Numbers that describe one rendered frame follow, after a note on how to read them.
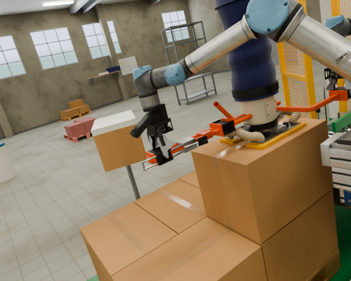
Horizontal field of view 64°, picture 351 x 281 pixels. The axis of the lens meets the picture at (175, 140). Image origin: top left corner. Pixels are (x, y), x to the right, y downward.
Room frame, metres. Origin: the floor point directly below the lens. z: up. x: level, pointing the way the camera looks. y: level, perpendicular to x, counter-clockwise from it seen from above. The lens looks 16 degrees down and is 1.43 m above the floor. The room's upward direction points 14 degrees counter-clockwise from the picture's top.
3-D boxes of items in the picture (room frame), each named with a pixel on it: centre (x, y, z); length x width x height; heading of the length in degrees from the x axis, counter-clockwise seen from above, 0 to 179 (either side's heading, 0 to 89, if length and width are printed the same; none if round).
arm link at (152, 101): (1.11, 0.06, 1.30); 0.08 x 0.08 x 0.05
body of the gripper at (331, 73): (1.29, -0.81, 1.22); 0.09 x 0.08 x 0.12; 119
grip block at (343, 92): (1.31, -0.84, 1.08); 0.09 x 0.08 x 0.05; 29
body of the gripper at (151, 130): (1.11, 0.05, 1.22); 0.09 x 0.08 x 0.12; 119
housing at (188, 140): (1.16, -0.04, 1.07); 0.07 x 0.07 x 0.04; 29
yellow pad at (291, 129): (1.31, -0.49, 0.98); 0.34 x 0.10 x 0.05; 119
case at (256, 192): (1.39, -0.42, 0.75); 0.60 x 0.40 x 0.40; 119
